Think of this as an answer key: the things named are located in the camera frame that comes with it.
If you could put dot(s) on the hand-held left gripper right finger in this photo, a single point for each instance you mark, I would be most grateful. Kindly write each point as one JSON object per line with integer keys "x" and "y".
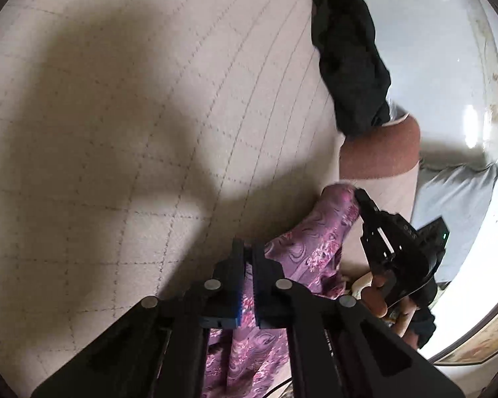
{"x": 260, "y": 294}

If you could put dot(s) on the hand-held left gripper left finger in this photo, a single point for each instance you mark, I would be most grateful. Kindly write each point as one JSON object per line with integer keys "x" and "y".
{"x": 235, "y": 294}

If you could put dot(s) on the grey cloth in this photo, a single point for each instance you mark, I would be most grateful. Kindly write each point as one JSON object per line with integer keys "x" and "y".
{"x": 452, "y": 203}

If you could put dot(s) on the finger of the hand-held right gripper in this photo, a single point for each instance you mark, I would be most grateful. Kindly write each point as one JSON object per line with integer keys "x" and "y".
{"x": 367, "y": 205}

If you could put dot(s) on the person's right hand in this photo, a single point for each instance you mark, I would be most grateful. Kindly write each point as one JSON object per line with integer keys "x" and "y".
{"x": 379, "y": 298}

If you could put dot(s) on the purple floral garment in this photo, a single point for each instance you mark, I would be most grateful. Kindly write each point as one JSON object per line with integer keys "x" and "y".
{"x": 311, "y": 240}

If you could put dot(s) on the beige checkered bed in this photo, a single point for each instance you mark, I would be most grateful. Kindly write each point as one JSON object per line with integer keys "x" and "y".
{"x": 108, "y": 174}

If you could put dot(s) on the black cloth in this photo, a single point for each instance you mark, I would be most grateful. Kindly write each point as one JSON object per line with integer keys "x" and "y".
{"x": 348, "y": 49}

